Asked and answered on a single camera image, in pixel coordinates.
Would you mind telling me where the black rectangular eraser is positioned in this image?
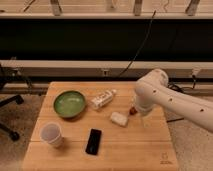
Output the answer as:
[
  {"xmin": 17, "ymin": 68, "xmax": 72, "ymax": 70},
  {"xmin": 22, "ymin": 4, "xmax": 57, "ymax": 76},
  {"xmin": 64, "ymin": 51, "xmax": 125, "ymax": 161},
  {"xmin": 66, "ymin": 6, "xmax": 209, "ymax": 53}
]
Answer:
[{"xmin": 86, "ymin": 129, "xmax": 102, "ymax": 155}]

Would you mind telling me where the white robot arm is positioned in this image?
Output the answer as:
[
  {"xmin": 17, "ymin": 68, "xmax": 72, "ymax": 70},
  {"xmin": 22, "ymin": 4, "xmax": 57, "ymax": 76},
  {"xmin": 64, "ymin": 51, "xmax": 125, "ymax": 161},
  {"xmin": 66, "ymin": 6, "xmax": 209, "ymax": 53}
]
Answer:
[{"xmin": 133, "ymin": 69, "xmax": 213, "ymax": 133}]

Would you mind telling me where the green ceramic bowl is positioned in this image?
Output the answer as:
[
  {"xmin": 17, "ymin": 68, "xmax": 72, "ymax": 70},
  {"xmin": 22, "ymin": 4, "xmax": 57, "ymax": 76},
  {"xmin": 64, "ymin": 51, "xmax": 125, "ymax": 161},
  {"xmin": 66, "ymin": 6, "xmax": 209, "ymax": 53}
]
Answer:
[{"xmin": 53, "ymin": 91, "xmax": 86, "ymax": 118}]

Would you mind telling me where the white paper cup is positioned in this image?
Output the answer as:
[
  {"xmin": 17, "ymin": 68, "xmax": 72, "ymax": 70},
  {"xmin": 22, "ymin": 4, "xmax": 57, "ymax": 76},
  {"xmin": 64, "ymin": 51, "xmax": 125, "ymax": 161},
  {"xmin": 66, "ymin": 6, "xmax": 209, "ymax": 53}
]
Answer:
[{"xmin": 39, "ymin": 122, "xmax": 63, "ymax": 148}]

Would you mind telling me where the black office chair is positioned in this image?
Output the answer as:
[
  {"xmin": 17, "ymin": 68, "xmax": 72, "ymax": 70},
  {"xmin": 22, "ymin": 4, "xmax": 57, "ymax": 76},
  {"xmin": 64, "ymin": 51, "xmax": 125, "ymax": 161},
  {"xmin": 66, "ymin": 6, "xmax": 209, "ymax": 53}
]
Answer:
[{"xmin": 0, "ymin": 64, "xmax": 24, "ymax": 141}]

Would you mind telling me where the brown brush handle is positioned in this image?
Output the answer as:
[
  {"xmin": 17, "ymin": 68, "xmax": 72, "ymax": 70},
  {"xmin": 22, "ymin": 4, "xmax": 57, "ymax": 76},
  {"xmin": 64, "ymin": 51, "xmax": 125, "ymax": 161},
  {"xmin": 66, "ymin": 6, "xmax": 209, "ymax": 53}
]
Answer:
[{"xmin": 129, "ymin": 107, "xmax": 137, "ymax": 115}]

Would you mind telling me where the black floor cable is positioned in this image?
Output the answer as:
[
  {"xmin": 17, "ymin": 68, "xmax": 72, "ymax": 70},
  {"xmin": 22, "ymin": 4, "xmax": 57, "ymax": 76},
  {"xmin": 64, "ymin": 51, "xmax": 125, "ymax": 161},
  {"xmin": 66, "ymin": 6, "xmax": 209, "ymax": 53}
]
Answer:
[{"xmin": 166, "ymin": 116, "xmax": 185, "ymax": 124}]

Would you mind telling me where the black hanging cable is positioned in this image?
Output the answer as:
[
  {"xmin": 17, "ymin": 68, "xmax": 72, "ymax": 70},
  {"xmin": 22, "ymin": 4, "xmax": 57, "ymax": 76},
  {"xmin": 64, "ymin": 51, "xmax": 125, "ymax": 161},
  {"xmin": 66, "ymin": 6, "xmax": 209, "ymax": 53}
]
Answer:
[{"xmin": 118, "ymin": 10, "xmax": 157, "ymax": 77}]

